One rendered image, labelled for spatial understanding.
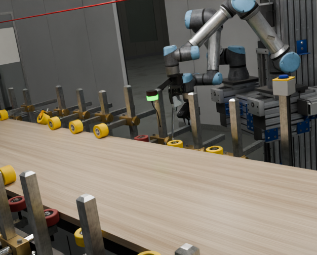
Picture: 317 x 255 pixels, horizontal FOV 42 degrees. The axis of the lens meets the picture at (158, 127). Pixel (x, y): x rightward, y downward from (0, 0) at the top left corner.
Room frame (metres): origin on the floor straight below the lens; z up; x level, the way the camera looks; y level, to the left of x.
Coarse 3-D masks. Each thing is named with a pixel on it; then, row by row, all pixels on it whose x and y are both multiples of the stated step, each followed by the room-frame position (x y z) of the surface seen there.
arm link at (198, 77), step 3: (192, 75) 2.56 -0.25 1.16; (195, 75) 2.57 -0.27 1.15; (198, 75) 2.56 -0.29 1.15; (201, 75) 2.55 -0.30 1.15; (195, 78) 2.55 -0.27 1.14; (198, 78) 2.55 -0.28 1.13; (201, 78) 2.53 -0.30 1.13; (195, 81) 2.54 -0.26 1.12; (198, 81) 2.54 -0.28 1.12; (201, 81) 2.53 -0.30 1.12; (195, 84) 2.55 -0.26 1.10; (198, 84) 2.56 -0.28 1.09; (201, 84) 2.55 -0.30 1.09
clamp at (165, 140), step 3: (156, 135) 2.33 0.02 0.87; (150, 138) 2.32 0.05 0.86; (153, 138) 2.30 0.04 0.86; (156, 138) 2.28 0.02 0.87; (159, 138) 2.27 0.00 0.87; (162, 138) 2.25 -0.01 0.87; (165, 138) 2.25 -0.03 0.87; (168, 138) 2.24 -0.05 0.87; (171, 138) 2.26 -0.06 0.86; (159, 141) 2.27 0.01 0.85; (162, 141) 2.25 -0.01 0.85; (165, 141) 2.24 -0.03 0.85; (168, 141) 2.24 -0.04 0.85; (162, 144) 2.25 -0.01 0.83; (165, 144) 2.24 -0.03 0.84
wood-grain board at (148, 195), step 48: (0, 144) 2.48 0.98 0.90; (48, 144) 2.33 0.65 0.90; (96, 144) 2.20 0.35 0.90; (144, 144) 2.08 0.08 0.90; (48, 192) 1.59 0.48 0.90; (96, 192) 1.53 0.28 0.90; (144, 192) 1.47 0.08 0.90; (192, 192) 1.41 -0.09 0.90; (240, 192) 1.36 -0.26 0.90; (288, 192) 1.31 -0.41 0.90; (144, 240) 1.11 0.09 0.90; (192, 240) 1.08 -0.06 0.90; (240, 240) 1.05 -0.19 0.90; (288, 240) 1.01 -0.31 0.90
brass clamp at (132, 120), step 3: (120, 117) 2.49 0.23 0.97; (123, 117) 2.47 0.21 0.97; (126, 117) 2.46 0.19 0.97; (129, 117) 2.44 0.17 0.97; (132, 117) 2.43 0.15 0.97; (135, 117) 2.43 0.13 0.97; (138, 117) 2.44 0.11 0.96; (129, 120) 2.44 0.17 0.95; (132, 120) 2.42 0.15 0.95; (135, 120) 2.41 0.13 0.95; (138, 120) 2.43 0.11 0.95; (129, 123) 2.44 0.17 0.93; (132, 123) 2.42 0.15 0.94; (135, 123) 2.41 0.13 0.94; (138, 123) 2.43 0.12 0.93
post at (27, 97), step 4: (24, 92) 3.33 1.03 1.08; (28, 92) 3.35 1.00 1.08; (24, 96) 3.34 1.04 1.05; (28, 96) 3.34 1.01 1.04; (28, 100) 3.34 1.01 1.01; (28, 104) 3.33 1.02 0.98; (28, 112) 3.33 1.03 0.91; (32, 112) 3.35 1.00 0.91; (28, 116) 3.34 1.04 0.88; (32, 116) 3.34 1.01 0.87; (32, 120) 3.34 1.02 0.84
